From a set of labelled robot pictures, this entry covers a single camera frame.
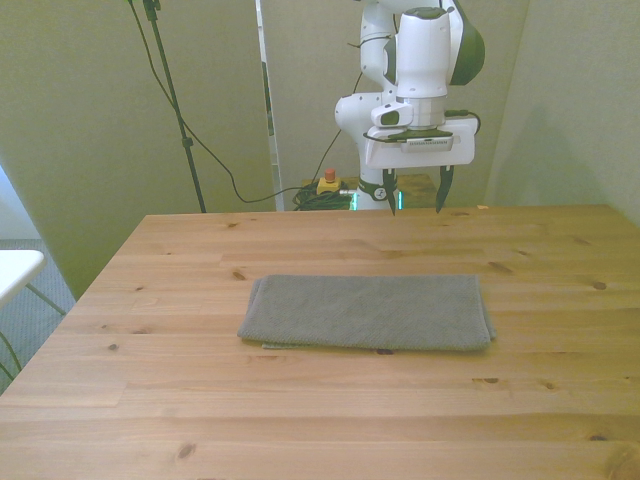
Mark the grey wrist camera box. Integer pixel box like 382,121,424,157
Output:
398,136,454,152

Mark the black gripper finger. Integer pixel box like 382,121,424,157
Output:
383,168,399,217
435,165,456,215

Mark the white folding table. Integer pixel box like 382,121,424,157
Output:
0,249,67,317

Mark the grey towel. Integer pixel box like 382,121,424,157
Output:
236,273,499,355

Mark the coiled dark cable bundle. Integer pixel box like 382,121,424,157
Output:
291,182,359,212

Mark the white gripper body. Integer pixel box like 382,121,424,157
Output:
363,117,477,170

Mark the black tripod stand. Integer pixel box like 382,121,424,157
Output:
124,0,209,214

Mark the white upright panel strip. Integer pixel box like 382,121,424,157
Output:
254,0,287,213

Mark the long black cable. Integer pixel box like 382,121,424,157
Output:
128,0,321,204

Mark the red emergency stop button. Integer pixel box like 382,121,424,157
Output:
316,168,343,197

